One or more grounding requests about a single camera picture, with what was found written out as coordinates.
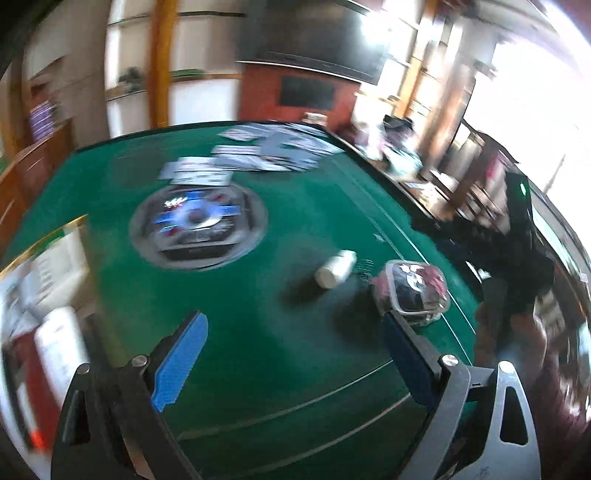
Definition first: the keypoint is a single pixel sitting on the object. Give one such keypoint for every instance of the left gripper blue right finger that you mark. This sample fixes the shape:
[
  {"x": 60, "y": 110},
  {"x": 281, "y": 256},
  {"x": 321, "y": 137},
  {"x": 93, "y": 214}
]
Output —
[{"x": 415, "y": 358}]

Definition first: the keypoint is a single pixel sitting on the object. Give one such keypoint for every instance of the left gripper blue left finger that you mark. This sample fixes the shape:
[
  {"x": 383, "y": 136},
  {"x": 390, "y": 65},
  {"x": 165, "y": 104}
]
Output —
[{"x": 173, "y": 358}]

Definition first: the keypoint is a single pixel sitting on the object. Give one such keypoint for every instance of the white plastic bottle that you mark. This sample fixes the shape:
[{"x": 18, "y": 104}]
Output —
[{"x": 336, "y": 270}]

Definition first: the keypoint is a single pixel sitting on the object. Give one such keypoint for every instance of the clear lidded plastic container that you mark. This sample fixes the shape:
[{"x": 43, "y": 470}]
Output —
[{"x": 415, "y": 290}]

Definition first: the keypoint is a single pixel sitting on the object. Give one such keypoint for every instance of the red box in tray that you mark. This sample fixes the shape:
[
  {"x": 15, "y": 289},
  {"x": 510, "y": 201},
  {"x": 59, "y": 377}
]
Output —
[{"x": 44, "y": 406}]

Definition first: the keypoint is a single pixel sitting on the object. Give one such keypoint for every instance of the gold-rimmed storage tray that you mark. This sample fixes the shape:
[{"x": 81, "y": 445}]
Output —
[{"x": 46, "y": 295}]

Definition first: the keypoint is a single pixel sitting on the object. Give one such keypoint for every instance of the mahjong table centre control panel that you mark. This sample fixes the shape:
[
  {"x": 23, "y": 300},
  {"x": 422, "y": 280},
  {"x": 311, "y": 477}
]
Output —
[{"x": 198, "y": 228}]

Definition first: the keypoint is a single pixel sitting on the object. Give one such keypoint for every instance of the bags pile on side table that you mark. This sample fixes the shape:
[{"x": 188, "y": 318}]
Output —
[{"x": 391, "y": 143}]

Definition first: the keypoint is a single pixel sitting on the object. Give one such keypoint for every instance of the scattered playing cards pile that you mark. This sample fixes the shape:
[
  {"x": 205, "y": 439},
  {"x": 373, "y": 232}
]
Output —
[{"x": 254, "y": 148}]

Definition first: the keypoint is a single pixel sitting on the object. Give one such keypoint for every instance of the purple bottles pair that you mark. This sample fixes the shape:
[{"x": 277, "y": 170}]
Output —
[{"x": 42, "y": 120}]

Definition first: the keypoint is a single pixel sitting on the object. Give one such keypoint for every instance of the wall-mounted black television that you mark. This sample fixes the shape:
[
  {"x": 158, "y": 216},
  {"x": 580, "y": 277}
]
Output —
[{"x": 340, "y": 38}]

